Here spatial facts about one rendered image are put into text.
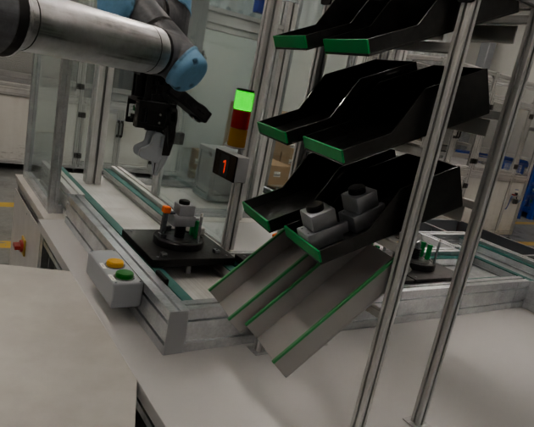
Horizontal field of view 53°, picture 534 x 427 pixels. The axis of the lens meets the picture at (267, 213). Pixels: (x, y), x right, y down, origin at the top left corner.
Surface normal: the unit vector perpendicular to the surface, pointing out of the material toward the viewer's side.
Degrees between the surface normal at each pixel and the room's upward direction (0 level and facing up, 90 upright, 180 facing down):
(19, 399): 0
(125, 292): 90
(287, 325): 45
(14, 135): 90
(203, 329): 90
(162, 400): 0
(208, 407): 0
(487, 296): 90
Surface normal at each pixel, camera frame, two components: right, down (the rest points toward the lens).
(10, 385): 0.19, -0.95
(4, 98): 0.51, 0.30
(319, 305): -0.51, -0.73
